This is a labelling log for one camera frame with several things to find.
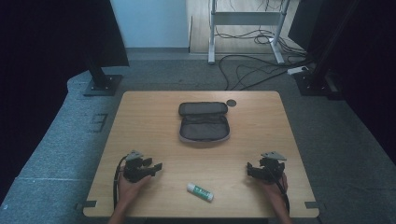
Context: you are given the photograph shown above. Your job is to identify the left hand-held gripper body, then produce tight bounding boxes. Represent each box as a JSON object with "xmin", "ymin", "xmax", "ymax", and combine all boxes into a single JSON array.
[{"xmin": 123, "ymin": 149, "xmax": 153, "ymax": 184}]

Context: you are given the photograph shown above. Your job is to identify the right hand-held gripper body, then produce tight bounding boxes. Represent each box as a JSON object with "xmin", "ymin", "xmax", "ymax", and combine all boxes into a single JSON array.
[{"xmin": 259, "ymin": 151, "xmax": 288, "ymax": 184}]

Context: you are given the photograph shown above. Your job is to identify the white green glue stick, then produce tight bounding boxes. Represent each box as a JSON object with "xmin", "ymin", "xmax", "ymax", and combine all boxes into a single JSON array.
[{"xmin": 186, "ymin": 182, "xmax": 215, "ymax": 203}]

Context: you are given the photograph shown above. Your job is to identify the grey pencil case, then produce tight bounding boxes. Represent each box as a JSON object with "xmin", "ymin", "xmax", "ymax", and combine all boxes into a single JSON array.
[{"xmin": 177, "ymin": 101, "xmax": 232, "ymax": 145}]

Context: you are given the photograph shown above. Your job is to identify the person's left hand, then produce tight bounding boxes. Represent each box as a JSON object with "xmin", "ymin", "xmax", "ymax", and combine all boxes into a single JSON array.
[{"xmin": 117, "ymin": 167, "xmax": 152, "ymax": 203}]

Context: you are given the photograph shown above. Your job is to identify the person's right hand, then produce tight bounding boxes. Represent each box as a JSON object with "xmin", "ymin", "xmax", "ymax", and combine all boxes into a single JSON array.
[{"xmin": 259, "ymin": 172, "xmax": 289, "ymax": 203}]

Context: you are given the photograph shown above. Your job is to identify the black stand with square base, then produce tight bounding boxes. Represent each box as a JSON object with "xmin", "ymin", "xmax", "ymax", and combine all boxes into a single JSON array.
[
  {"xmin": 82, "ymin": 52, "xmax": 124, "ymax": 97},
  {"xmin": 293, "ymin": 0, "xmax": 359, "ymax": 101}
]

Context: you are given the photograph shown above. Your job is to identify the white power strip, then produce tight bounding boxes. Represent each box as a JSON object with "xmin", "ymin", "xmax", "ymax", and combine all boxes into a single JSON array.
[{"xmin": 286, "ymin": 65, "xmax": 309, "ymax": 77}]

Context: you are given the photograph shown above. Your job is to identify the dark curtain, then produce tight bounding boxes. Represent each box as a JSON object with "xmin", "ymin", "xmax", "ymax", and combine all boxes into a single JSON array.
[
  {"xmin": 288, "ymin": 0, "xmax": 396, "ymax": 166},
  {"xmin": 0, "ymin": 0, "xmax": 131, "ymax": 200}
]

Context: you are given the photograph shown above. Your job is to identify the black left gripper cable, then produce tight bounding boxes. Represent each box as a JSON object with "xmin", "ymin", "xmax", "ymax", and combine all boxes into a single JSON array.
[{"xmin": 112, "ymin": 155, "xmax": 129, "ymax": 210}]

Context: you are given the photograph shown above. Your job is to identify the grey table bracket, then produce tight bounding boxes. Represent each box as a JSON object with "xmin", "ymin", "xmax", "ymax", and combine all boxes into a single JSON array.
[
  {"xmin": 75, "ymin": 200, "xmax": 98, "ymax": 211},
  {"xmin": 304, "ymin": 201, "xmax": 327, "ymax": 210}
]

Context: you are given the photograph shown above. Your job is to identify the black floor cables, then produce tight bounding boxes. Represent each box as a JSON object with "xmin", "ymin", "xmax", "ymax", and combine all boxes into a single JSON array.
[{"xmin": 214, "ymin": 0, "xmax": 314, "ymax": 91}]

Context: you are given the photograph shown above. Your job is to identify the white metal desk frame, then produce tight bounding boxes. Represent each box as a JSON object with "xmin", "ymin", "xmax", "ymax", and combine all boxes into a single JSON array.
[{"xmin": 207, "ymin": 0, "xmax": 292, "ymax": 65}]

